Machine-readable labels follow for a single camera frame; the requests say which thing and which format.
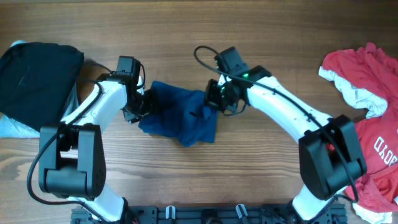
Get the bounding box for blue polo shirt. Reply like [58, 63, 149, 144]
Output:
[139, 81, 218, 147]

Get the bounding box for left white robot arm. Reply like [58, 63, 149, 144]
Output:
[27, 77, 151, 223]

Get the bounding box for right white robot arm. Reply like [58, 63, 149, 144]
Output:
[205, 63, 367, 223]

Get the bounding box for black folded garment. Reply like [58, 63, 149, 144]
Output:
[0, 42, 85, 131]

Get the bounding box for red and white jersey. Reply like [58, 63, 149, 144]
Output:
[318, 42, 397, 223]

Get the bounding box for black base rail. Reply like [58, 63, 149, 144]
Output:
[70, 203, 348, 224]

